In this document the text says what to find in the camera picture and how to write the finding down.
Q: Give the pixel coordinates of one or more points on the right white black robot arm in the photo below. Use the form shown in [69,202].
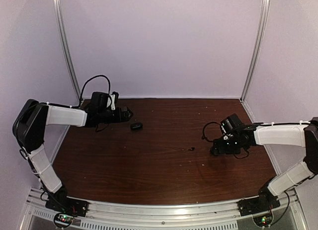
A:
[236,136]

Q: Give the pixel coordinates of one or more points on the left aluminium frame post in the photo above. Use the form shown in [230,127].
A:
[65,47]

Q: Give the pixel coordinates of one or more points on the aluminium frame post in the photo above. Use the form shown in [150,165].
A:
[264,12]
[65,47]

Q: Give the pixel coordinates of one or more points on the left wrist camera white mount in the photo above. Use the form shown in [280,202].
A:
[112,100]

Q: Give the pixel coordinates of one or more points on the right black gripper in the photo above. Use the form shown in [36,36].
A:
[218,148]

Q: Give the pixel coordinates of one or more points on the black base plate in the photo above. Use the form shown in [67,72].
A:
[74,207]
[256,205]

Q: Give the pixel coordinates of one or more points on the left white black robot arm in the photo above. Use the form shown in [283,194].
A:
[30,130]

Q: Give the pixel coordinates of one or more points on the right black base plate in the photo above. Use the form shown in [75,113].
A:
[256,205]

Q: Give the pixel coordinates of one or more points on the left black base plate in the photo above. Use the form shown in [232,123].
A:
[74,207]

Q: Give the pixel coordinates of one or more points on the right aluminium frame post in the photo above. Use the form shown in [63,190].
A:
[264,12]

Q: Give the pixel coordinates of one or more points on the circuit board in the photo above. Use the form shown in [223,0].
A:
[62,220]
[263,221]

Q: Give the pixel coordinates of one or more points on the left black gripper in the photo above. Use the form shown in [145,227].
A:
[119,118]

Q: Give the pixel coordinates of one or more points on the left circuit board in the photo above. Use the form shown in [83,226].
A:
[62,220]

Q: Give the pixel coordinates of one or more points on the aluminium front rail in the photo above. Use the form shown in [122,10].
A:
[223,215]

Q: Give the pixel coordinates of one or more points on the black earbud charging case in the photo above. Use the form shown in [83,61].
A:
[136,126]

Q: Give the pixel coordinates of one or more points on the right circuit board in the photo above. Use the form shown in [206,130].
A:
[263,221]

